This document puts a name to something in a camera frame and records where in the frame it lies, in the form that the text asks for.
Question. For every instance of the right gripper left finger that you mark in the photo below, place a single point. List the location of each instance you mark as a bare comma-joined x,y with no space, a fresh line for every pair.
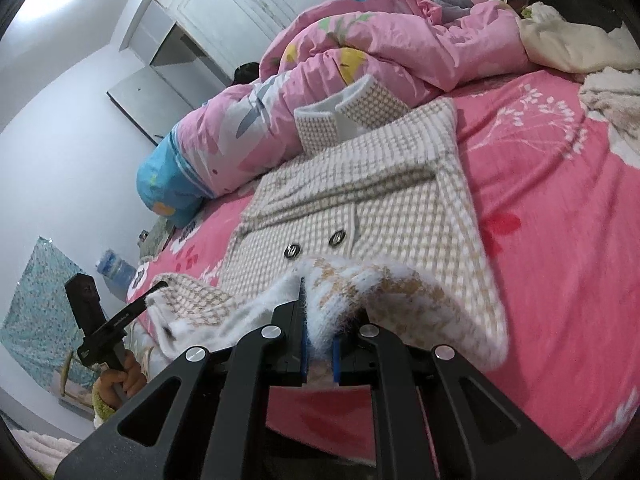
204,417

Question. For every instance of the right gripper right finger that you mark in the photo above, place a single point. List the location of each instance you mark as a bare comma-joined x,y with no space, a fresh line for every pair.
436,416

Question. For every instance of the beige white houndstooth coat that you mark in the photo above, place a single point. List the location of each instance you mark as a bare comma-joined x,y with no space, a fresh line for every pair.
375,214

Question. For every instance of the left hand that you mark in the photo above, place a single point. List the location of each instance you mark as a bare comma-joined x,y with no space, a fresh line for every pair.
130,379

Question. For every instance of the teal patterned cloth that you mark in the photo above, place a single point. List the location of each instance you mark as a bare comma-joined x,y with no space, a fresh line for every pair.
40,330

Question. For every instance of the pink floral bed sheet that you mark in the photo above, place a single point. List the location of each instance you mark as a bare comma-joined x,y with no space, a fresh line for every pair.
556,198

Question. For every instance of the white wardrobe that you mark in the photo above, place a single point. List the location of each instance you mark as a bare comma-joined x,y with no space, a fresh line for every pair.
189,50

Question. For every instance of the pink floral quilt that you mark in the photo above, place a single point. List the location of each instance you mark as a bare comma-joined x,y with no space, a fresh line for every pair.
408,46

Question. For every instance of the cream fleece blanket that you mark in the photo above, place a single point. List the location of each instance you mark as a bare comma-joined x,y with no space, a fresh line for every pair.
608,62

